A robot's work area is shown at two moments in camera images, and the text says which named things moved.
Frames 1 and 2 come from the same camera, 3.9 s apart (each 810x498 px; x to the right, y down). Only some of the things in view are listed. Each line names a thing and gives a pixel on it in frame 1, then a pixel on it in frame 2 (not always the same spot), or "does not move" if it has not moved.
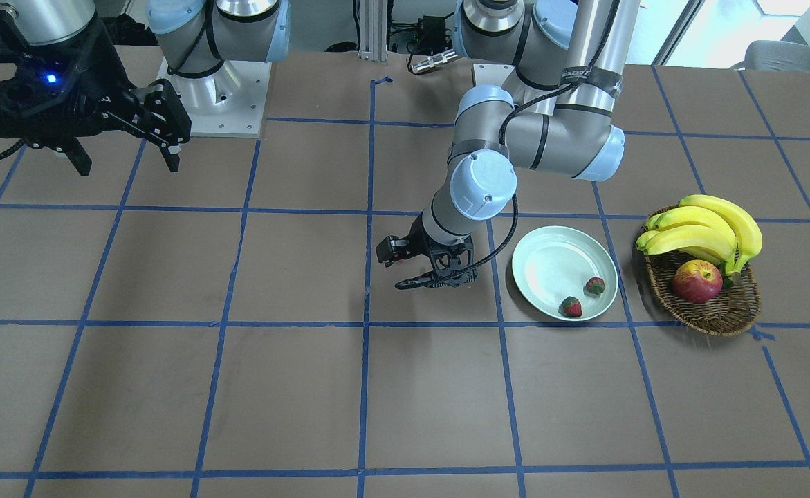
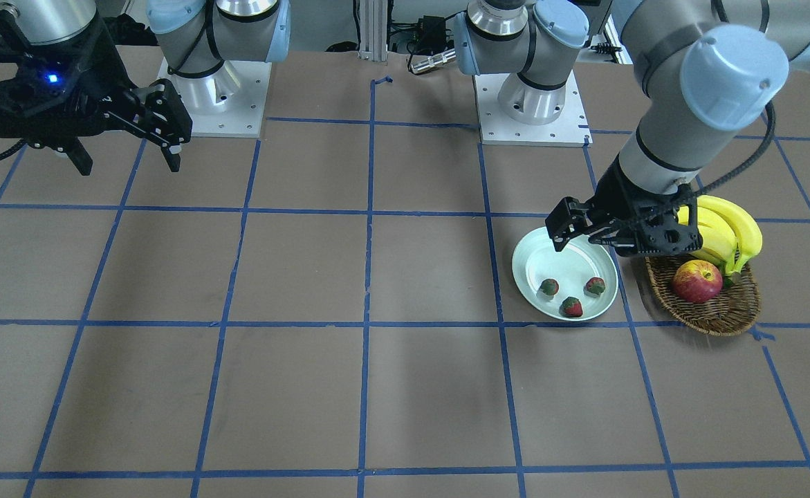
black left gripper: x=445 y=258 → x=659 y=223
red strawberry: x=595 y=285 does not move
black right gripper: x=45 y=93 does not move
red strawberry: x=570 y=307 does not move
